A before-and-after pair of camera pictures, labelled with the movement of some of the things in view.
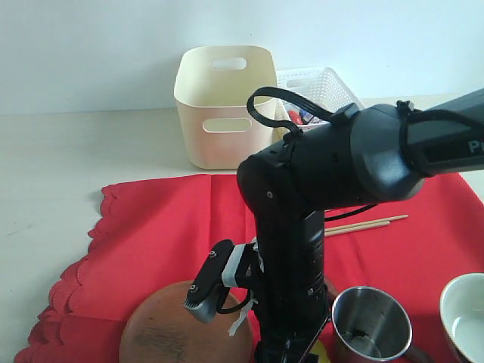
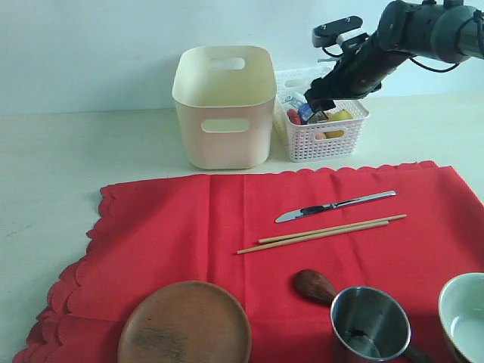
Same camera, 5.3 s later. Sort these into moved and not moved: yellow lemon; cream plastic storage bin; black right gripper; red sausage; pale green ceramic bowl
Moved: yellow lemon; black right gripper
Not moved: pale green ceramic bowl; cream plastic storage bin; red sausage
